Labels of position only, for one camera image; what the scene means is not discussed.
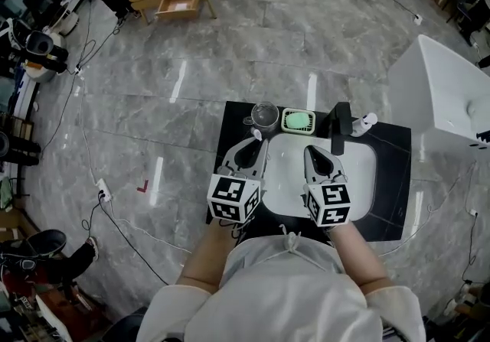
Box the white round appliance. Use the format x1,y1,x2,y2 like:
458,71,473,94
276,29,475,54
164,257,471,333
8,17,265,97
51,8,80,37

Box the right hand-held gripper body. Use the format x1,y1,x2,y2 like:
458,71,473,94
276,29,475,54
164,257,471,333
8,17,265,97
304,151,352,226

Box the person's right forearm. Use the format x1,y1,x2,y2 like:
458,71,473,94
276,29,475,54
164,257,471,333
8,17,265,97
328,220,394,296

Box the pale green soap dish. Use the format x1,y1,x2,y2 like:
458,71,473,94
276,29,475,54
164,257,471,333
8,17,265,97
281,107,317,137

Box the white power strip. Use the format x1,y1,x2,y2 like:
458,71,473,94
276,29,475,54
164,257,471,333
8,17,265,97
95,178,114,204

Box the green soap bar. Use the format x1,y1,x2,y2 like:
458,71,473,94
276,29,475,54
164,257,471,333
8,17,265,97
286,112,311,131

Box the white sink basin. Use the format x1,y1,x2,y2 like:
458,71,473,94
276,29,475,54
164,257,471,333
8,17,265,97
263,132,378,223

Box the person's white shirt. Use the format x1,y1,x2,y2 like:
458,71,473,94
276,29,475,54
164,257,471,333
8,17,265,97
136,223,428,342

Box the black vanity cabinet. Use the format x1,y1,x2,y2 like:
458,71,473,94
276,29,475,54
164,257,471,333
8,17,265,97
205,100,413,243

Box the wooden table drawer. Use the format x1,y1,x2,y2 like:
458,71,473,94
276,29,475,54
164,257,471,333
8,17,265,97
154,0,203,22

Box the black chair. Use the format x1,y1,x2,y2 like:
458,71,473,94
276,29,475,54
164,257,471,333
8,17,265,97
445,0,490,47

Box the white cabinet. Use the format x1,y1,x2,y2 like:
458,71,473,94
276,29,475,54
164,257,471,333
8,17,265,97
387,34,490,150

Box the black and white robot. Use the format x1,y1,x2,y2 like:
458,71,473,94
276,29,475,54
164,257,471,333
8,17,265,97
0,18,70,83

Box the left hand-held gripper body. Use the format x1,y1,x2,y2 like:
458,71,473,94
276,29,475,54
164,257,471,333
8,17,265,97
207,140,266,224

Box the person's left forearm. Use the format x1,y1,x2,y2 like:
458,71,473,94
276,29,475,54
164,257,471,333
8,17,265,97
175,217,239,296

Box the clear glass cup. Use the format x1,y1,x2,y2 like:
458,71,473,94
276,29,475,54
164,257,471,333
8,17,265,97
243,101,281,132

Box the black floor cable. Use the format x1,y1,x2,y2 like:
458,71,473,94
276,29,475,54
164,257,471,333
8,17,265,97
80,194,170,287

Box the white bottle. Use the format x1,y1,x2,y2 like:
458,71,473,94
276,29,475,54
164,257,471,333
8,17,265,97
349,112,380,138

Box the black faucet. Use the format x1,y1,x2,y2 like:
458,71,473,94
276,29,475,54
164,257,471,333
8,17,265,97
318,101,354,156

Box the white floor cable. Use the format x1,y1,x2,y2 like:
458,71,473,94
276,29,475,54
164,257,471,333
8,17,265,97
77,75,193,255

